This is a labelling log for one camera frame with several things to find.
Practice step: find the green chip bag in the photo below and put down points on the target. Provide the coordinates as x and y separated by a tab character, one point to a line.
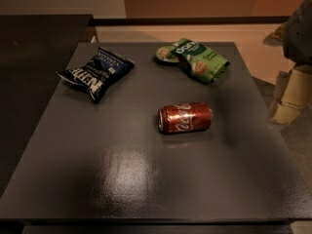
196	60

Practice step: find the blue chip bag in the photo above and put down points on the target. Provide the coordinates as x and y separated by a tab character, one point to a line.
99	73

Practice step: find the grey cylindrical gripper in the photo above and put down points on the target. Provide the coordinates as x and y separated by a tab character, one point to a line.
299	38

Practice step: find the dark side cabinet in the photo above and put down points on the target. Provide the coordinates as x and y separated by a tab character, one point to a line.
33	49

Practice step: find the red coke can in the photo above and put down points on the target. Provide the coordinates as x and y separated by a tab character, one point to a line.
185	118

